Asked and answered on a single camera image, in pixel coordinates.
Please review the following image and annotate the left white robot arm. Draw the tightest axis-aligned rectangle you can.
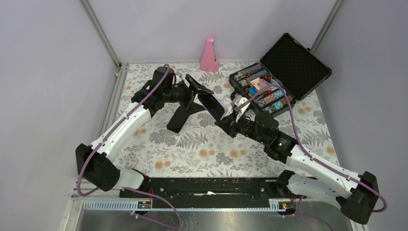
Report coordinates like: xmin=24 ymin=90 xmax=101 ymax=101
xmin=75 ymin=64 xmax=213 ymax=198

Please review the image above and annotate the floral table mat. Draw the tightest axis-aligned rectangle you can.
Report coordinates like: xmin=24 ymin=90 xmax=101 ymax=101
xmin=114 ymin=62 xmax=340 ymax=177

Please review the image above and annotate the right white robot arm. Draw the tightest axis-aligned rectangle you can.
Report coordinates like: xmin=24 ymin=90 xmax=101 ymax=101
xmin=215 ymin=112 xmax=379 ymax=225

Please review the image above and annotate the playing card deck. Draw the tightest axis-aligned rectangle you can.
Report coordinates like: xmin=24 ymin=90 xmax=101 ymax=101
xmin=248 ymin=77 xmax=269 ymax=95

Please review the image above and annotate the black poker chip case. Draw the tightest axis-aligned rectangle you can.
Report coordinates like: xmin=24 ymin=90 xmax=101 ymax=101
xmin=229 ymin=33 xmax=332 ymax=116

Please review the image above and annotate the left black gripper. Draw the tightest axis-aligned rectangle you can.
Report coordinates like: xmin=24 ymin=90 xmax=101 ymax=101
xmin=163 ymin=75 xmax=213 ymax=114

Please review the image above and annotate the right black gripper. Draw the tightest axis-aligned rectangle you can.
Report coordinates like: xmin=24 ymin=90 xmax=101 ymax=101
xmin=215 ymin=110 xmax=268 ymax=145

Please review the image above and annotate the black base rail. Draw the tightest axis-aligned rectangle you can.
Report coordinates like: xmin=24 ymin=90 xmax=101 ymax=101
xmin=119 ymin=178 xmax=299 ymax=209

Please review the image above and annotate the pink metronome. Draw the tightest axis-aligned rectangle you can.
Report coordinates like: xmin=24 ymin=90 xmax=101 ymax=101
xmin=200 ymin=37 xmax=219 ymax=72

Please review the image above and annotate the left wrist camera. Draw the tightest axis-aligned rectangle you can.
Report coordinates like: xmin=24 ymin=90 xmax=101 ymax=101
xmin=174 ymin=73 xmax=183 ymax=84

